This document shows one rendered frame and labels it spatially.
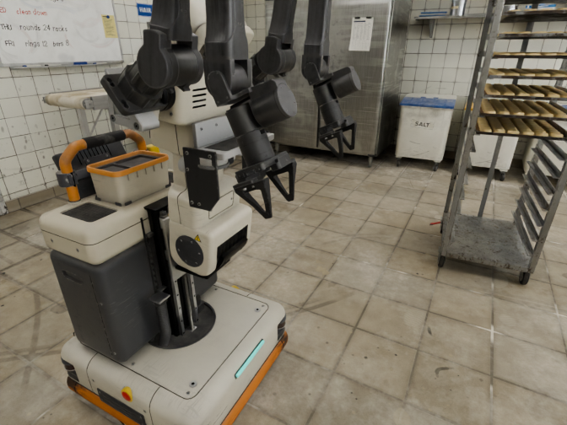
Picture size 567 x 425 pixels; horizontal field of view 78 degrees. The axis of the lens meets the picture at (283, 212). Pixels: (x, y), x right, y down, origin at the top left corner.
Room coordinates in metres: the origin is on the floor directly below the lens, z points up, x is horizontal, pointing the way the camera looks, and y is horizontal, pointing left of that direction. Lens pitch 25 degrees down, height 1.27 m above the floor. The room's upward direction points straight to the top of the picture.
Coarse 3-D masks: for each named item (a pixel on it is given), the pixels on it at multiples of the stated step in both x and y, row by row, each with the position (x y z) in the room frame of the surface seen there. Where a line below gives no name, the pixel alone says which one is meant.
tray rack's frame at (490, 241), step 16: (480, 48) 2.38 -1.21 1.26; (480, 64) 2.38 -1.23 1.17; (512, 80) 2.32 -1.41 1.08; (560, 80) 2.20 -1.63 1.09; (464, 128) 2.38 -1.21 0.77; (496, 144) 2.31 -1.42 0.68; (496, 160) 2.30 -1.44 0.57; (448, 192) 2.39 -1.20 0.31; (448, 208) 2.38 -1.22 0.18; (480, 208) 2.31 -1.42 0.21; (464, 224) 2.18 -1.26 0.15; (480, 224) 2.18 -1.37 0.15; (496, 224) 2.18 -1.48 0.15; (512, 224) 2.18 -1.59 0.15; (464, 240) 1.96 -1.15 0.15; (480, 240) 1.96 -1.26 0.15; (496, 240) 1.96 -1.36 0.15; (512, 240) 1.96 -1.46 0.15; (448, 256) 1.81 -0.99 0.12; (464, 256) 1.78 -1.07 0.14; (480, 256) 1.77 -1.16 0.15; (496, 256) 1.77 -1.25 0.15; (512, 256) 1.77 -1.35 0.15; (528, 256) 1.77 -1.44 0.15
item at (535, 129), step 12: (480, 120) 2.10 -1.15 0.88; (492, 120) 2.09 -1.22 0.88; (504, 120) 2.10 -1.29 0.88; (516, 120) 2.09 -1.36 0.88; (528, 120) 2.10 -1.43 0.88; (540, 120) 2.09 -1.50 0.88; (504, 132) 1.80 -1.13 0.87; (516, 132) 1.78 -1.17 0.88; (528, 132) 1.75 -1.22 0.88; (540, 132) 1.75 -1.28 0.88; (552, 132) 1.76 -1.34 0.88
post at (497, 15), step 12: (504, 0) 1.82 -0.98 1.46; (492, 24) 1.83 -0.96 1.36; (492, 36) 1.82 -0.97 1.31; (492, 48) 1.82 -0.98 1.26; (480, 84) 1.82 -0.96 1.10; (480, 96) 1.82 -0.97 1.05; (468, 132) 1.83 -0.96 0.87; (468, 144) 1.82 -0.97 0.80; (468, 156) 1.82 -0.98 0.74; (456, 180) 1.85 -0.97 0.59; (456, 192) 1.82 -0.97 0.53; (456, 204) 1.82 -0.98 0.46; (444, 240) 1.83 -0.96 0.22; (444, 252) 1.82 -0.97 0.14
